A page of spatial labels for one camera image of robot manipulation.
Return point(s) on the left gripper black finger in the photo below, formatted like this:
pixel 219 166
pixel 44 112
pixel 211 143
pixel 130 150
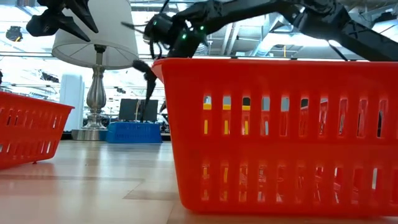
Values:
pixel 81 14
pixel 70 28

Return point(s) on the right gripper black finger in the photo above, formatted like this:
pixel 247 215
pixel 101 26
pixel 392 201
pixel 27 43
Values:
pixel 150 81

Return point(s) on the blue slotted plastic basket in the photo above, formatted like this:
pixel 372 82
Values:
pixel 133 133

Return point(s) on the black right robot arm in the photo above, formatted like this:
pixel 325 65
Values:
pixel 326 18

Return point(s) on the black hanging ceiling fixture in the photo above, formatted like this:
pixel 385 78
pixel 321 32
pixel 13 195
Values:
pixel 14 33

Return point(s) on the black computer monitor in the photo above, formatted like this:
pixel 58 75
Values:
pixel 130 109

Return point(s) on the white shade silver table lamp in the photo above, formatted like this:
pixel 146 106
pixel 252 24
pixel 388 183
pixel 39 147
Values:
pixel 105 46

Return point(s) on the white room pillar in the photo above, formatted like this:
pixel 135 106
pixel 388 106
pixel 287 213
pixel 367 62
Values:
pixel 71 99

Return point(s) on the red slotted plastic basket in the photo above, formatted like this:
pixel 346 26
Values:
pixel 280 77
pixel 28 124

